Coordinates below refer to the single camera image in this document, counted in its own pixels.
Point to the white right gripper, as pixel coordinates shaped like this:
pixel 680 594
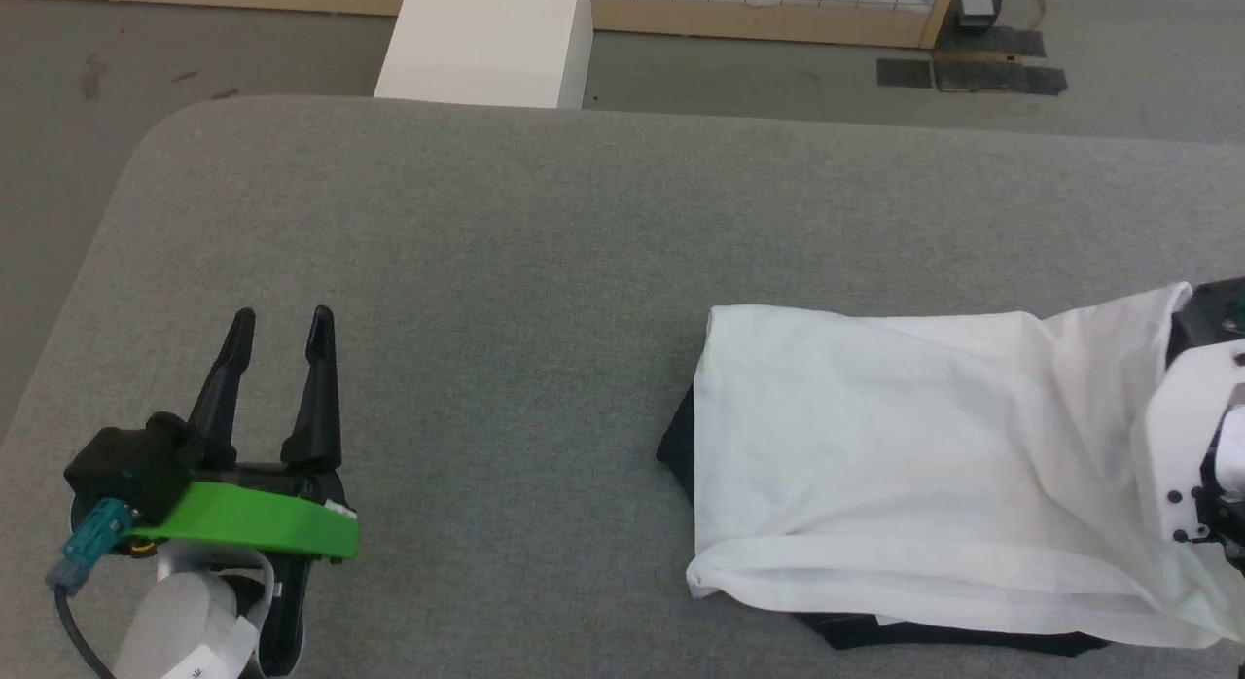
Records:
pixel 1187 436

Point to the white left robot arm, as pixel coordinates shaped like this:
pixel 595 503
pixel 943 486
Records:
pixel 185 621

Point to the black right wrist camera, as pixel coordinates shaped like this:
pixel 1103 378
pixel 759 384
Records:
pixel 1211 314

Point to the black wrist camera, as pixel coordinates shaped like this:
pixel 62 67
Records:
pixel 131 470
pixel 1211 314

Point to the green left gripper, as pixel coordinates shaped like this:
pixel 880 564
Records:
pixel 253 518

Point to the lemon print partition screen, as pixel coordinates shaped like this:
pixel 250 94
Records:
pixel 759 17

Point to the black and white t-shirt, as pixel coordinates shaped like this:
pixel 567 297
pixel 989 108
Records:
pixel 914 465

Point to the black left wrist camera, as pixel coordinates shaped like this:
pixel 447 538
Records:
pixel 131 470

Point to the grey fabric sofa seat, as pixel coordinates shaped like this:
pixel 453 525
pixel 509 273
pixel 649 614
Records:
pixel 486 270

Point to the large black floor tape patch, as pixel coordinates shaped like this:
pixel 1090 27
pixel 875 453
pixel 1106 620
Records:
pixel 1002 71

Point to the grey metal partition foot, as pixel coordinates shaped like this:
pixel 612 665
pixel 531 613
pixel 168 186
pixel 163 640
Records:
pixel 978 3

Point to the white box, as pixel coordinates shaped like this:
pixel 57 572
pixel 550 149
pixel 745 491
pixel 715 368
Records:
pixel 486 47

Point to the small black floor tape patch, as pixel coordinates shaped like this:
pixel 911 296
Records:
pixel 905 73

